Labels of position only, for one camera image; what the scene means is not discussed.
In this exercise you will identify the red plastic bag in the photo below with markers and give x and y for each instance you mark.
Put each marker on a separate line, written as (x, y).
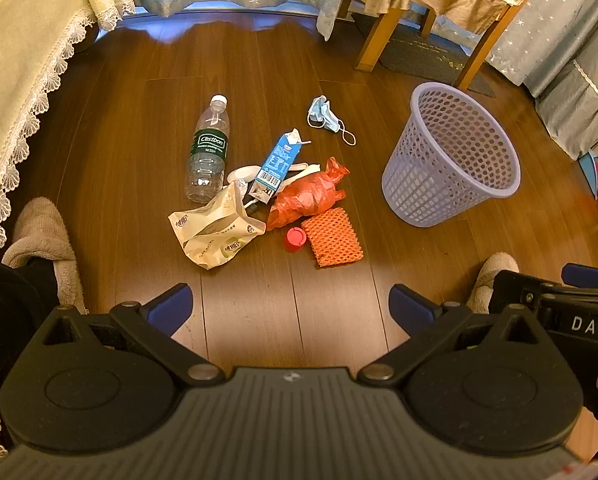
(304, 200)

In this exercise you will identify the person's right plush slipper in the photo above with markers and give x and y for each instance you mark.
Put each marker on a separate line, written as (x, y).
(489, 275)

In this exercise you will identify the orange foam fruit net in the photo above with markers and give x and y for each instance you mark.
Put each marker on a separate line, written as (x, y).
(331, 237)

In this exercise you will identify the person's plush slipper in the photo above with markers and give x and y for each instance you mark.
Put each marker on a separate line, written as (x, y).
(41, 230)
(489, 275)

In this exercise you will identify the blue milk carton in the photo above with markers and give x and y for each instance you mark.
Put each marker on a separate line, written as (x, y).
(279, 160)

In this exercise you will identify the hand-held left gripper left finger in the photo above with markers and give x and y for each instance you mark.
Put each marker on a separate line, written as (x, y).
(170, 307)

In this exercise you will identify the red bottle cap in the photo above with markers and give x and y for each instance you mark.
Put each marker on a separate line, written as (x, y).
(295, 239)

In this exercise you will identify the blue face mask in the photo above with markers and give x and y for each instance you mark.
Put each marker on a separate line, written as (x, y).
(321, 110)

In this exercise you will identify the dark grey door mat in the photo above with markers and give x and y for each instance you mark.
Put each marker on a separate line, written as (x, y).
(419, 55)

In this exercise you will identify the cream lace-edged cloth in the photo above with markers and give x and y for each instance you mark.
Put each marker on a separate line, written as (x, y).
(24, 60)

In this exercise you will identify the beige paper bag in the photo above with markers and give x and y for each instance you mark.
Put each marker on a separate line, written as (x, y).
(209, 235)

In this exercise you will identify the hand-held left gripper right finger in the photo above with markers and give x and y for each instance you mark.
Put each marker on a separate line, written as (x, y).
(411, 307)

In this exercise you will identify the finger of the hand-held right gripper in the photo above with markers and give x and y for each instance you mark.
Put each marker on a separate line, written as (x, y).
(589, 275)

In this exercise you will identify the purple mesh plastic basket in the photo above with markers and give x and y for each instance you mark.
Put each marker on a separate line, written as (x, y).
(419, 180)

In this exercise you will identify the clear plastic water bottle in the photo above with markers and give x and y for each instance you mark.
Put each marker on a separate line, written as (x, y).
(206, 150)

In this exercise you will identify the grey fabric furniture cover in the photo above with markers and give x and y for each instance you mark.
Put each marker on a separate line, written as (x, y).
(579, 105)

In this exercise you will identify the person's left plush slipper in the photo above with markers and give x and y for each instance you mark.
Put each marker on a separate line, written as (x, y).
(41, 230)

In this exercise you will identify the grey floor rail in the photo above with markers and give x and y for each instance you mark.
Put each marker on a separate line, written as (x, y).
(219, 14)

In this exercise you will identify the white plastic spoon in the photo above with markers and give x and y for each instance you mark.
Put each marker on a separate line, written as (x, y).
(241, 174)

